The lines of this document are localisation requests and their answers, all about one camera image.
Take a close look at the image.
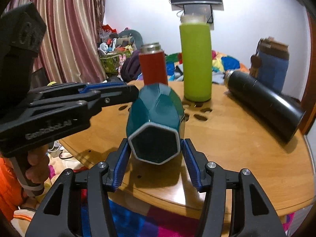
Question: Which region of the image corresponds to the teal faceted ceramic cup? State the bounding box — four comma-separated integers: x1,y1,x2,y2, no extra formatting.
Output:
126,83,186,165

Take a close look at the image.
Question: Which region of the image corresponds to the black thermos lying down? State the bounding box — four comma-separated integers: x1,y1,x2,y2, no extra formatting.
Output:
224,70,305,142

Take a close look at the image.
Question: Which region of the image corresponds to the person's hand on handle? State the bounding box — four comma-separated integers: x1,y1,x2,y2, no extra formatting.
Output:
25,145,50,183

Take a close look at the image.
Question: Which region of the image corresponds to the green basket of clutter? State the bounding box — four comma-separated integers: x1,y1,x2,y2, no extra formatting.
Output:
98,25,135,76

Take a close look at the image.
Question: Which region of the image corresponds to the dark purple blanket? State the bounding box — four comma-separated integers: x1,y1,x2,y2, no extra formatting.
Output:
120,50,141,83

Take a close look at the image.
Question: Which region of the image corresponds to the grey plush cushion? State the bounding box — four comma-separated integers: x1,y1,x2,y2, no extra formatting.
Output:
119,29,144,49

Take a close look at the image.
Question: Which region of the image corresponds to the striped pink gold curtain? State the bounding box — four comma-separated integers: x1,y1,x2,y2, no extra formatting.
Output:
6,0,106,83

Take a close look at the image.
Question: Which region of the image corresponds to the red thermos bottle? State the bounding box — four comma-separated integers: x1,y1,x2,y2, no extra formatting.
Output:
139,42,168,85

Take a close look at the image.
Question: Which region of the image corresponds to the lime green tall bottle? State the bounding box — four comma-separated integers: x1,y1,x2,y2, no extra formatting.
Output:
179,14,213,102

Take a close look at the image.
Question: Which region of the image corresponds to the colourful patchwork bed quilt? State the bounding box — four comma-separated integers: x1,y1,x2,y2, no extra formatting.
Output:
165,50,249,85

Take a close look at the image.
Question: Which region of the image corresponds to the blue sleeved brown-lid tumbler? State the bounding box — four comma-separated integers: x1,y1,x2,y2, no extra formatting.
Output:
250,37,289,93

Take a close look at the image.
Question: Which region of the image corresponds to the small monitor under television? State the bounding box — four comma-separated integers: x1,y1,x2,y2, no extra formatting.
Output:
184,4,214,24

